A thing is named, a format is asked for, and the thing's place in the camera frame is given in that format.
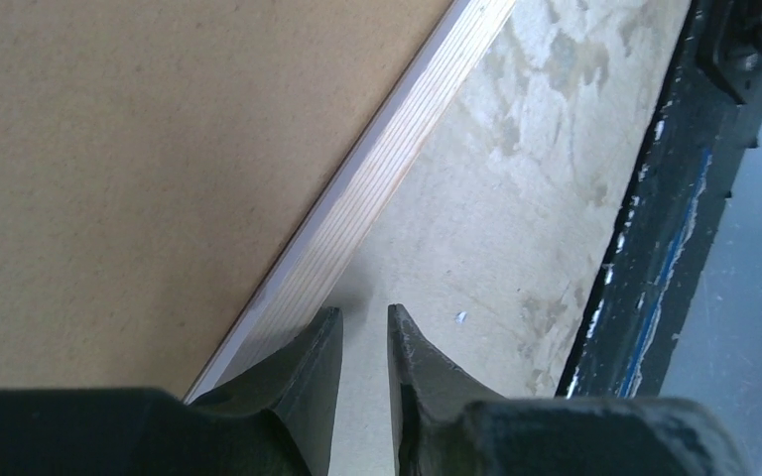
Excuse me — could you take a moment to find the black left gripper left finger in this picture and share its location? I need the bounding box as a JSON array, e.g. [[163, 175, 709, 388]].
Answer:
[[0, 307, 343, 475]]

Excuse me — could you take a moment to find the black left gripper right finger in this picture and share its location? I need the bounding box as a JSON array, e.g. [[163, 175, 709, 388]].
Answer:
[[387, 304, 750, 475]]

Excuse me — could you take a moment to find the white wooden picture frame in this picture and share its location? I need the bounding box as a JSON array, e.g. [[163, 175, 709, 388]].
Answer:
[[184, 1, 515, 403]]

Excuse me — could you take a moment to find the brown backing board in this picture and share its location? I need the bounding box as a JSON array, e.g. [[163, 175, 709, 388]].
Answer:
[[0, 1, 448, 395]]

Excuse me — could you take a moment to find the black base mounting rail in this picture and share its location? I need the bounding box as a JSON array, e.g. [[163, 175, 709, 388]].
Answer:
[[558, 1, 762, 398]]

